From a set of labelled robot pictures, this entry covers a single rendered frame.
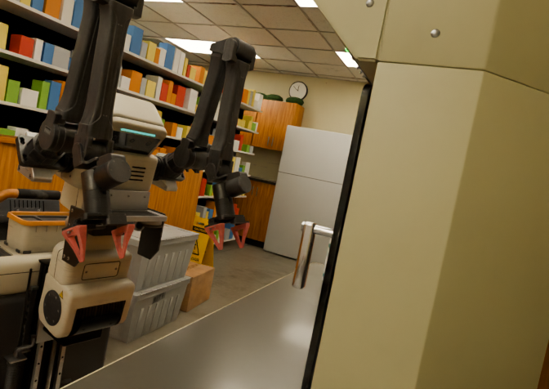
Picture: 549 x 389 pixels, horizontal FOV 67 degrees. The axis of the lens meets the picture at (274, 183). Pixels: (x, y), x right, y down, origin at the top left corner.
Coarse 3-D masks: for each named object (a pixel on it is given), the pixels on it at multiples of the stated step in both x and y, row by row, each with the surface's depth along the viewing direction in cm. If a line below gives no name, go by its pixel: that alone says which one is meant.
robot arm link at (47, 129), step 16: (128, 0) 96; (96, 16) 98; (80, 32) 100; (96, 32) 99; (80, 48) 99; (80, 64) 99; (80, 80) 100; (64, 96) 102; (80, 96) 102; (48, 112) 101; (64, 112) 100; (80, 112) 103; (48, 128) 101; (64, 128) 101; (48, 144) 100
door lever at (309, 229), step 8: (304, 224) 55; (312, 224) 54; (304, 232) 54; (312, 232) 54; (320, 232) 54; (328, 232) 53; (304, 240) 54; (312, 240) 54; (304, 248) 54; (312, 248) 55; (304, 256) 54; (296, 264) 55; (304, 264) 54; (296, 272) 55; (304, 272) 54; (296, 280) 55; (304, 280) 55
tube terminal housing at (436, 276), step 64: (448, 0) 44; (512, 0) 43; (384, 64) 47; (448, 64) 44; (512, 64) 44; (384, 128) 46; (448, 128) 44; (512, 128) 45; (384, 192) 46; (448, 192) 44; (512, 192) 46; (384, 256) 46; (448, 256) 44; (512, 256) 48; (384, 320) 46; (448, 320) 45; (512, 320) 49; (320, 384) 48; (384, 384) 46; (448, 384) 46; (512, 384) 50
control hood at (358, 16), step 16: (320, 0) 50; (336, 0) 49; (352, 0) 48; (368, 0) 47; (384, 0) 47; (336, 16) 49; (352, 16) 48; (368, 16) 47; (384, 16) 47; (336, 32) 50; (352, 32) 48; (368, 32) 47; (352, 48) 48; (368, 48) 47; (368, 64) 49
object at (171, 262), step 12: (168, 228) 300; (180, 228) 308; (132, 240) 251; (168, 240) 269; (180, 240) 281; (192, 240) 297; (132, 252) 253; (168, 252) 274; (180, 252) 286; (192, 252) 302; (132, 264) 253; (144, 264) 254; (156, 264) 265; (168, 264) 279; (180, 264) 292; (132, 276) 254; (144, 276) 258; (156, 276) 270; (168, 276) 283; (180, 276) 297
